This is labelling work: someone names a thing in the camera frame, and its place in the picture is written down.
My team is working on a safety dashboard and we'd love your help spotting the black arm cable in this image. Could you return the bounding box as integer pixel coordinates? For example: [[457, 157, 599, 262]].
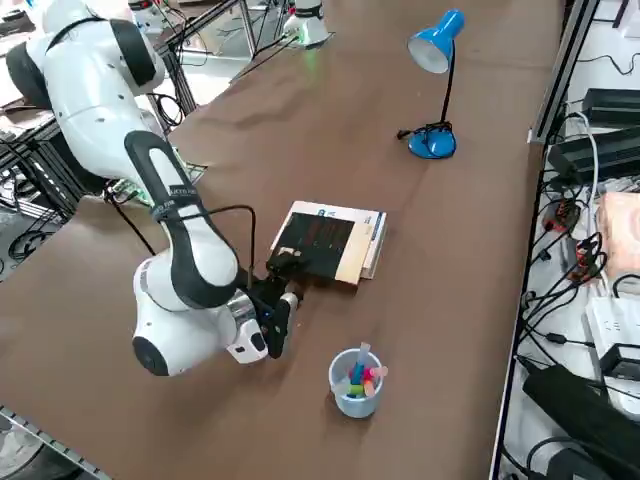
[[102, 187, 259, 286]]

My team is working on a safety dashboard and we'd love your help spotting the black bag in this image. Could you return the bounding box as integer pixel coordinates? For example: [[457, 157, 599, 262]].
[[522, 363, 640, 480]]

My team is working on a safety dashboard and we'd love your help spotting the black aluminium frame rack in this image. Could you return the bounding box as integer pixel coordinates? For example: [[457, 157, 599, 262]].
[[0, 107, 84, 224]]

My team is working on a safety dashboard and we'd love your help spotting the white and blue book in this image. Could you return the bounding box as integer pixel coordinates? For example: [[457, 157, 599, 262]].
[[269, 199, 389, 281]]

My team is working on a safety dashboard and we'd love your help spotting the pale pink box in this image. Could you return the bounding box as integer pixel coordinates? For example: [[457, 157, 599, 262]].
[[597, 191, 640, 284]]

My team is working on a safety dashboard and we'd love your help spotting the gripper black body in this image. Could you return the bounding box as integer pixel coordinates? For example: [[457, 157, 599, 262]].
[[247, 274, 291, 329]]

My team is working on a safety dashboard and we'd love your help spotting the white power strip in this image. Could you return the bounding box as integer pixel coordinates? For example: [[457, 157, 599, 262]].
[[583, 294, 640, 351]]

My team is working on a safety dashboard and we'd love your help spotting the black charger block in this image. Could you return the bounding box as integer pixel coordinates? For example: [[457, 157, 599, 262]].
[[597, 342, 640, 382]]

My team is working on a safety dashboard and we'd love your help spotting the aluminium camera post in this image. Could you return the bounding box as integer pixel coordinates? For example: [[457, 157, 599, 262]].
[[528, 0, 601, 146]]

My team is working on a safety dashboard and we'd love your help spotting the black frame post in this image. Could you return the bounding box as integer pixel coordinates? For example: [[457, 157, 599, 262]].
[[162, 49, 199, 119]]

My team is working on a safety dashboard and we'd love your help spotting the translucent blue pen cup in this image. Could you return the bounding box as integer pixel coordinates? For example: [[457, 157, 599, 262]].
[[328, 348, 385, 420]]

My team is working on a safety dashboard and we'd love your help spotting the silver table frame rail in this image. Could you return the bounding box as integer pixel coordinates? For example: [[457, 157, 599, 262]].
[[0, 402, 119, 480]]

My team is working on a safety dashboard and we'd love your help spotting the large black power adapter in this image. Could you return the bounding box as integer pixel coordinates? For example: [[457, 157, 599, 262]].
[[547, 127, 640, 185]]

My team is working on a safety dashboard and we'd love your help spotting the small black power adapter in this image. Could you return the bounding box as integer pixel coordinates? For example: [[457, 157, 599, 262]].
[[582, 87, 640, 129]]

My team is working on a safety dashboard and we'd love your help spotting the red and black plug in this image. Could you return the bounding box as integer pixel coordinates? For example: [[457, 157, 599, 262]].
[[574, 232, 609, 284]]

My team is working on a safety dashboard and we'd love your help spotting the white cable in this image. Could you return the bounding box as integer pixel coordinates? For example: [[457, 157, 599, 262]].
[[567, 110, 601, 211]]

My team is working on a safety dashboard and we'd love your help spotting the black and cream paperback book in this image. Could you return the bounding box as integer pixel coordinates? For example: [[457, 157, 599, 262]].
[[264, 210, 374, 295]]

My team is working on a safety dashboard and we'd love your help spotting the blue desk lamp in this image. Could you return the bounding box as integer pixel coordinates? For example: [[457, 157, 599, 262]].
[[397, 8, 466, 161]]

